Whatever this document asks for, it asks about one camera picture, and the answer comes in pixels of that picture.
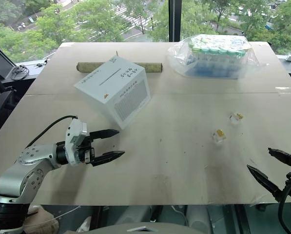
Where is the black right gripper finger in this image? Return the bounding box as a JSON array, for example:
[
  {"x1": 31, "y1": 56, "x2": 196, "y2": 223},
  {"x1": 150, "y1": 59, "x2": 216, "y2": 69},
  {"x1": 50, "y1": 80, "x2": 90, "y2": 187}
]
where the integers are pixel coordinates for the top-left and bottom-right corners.
[
  {"x1": 268, "y1": 147, "x2": 291, "y2": 168},
  {"x1": 247, "y1": 164, "x2": 280, "y2": 202}
]

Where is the black chair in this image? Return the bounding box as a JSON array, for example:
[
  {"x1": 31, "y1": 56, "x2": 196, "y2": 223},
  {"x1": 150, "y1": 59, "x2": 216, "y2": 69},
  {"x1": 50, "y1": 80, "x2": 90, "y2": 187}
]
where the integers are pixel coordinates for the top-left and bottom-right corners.
[{"x1": 0, "y1": 65, "x2": 17, "y2": 122}]

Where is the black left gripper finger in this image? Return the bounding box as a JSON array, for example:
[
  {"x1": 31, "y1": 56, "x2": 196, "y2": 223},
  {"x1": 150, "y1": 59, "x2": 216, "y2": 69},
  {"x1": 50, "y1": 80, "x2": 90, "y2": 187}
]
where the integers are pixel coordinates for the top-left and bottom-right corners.
[
  {"x1": 90, "y1": 150, "x2": 126, "y2": 168},
  {"x1": 88, "y1": 129, "x2": 120, "y2": 141}
]

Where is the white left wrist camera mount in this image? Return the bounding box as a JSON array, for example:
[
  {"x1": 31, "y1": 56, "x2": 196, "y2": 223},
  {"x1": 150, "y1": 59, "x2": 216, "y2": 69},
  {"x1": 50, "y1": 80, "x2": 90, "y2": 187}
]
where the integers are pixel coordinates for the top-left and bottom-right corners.
[{"x1": 64, "y1": 118, "x2": 89, "y2": 167}]

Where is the white cardboard box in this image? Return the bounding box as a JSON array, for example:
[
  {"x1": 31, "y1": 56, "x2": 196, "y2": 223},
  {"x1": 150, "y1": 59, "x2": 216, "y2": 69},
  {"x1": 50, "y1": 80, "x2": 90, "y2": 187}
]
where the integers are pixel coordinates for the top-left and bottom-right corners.
[{"x1": 73, "y1": 55, "x2": 151, "y2": 130}]

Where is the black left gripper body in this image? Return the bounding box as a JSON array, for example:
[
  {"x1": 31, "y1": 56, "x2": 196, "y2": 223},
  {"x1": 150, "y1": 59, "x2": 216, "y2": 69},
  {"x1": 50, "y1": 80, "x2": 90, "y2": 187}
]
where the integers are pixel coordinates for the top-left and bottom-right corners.
[{"x1": 74, "y1": 135, "x2": 97, "y2": 165}]

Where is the clear plastic bag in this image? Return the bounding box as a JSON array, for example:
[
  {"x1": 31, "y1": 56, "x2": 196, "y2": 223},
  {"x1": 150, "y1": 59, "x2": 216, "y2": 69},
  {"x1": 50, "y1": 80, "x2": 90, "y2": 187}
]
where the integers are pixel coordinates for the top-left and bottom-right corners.
[{"x1": 167, "y1": 34, "x2": 256, "y2": 80}]

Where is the dark window frame post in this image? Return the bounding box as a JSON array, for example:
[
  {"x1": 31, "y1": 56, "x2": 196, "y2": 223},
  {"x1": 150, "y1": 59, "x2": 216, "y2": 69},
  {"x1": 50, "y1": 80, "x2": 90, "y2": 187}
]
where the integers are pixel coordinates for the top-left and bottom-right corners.
[{"x1": 168, "y1": 0, "x2": 183, "y2": 42}]

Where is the pack of green-capped bottles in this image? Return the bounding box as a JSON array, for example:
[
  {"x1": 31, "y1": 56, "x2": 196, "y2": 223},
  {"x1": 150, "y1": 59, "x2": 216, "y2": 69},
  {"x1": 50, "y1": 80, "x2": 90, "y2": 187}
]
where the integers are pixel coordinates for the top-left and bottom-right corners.
[{"x1": 188, "y1": 34, "x2": 250, "y2": 78}]

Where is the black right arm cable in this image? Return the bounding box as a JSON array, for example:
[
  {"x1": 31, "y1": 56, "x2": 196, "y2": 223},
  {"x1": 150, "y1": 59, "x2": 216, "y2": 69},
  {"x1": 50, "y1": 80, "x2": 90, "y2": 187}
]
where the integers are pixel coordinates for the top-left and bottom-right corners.
[{"x1": 277, "y1": 182, "x2": 291, "y2": 234}]

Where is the black cable bundle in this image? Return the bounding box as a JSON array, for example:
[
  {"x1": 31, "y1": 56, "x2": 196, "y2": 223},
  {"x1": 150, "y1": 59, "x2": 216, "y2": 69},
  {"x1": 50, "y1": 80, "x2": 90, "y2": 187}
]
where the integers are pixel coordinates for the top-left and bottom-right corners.
[{"x1": 11, "y1": 64, "x2": 30, "y2": 79}]

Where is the beige cloth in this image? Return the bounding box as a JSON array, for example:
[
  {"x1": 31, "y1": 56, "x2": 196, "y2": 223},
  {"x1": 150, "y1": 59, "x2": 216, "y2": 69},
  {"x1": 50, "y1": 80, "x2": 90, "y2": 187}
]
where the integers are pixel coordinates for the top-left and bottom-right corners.
[{"x1": 23, "y1": 204, "x2": 60, "y2": 234}]

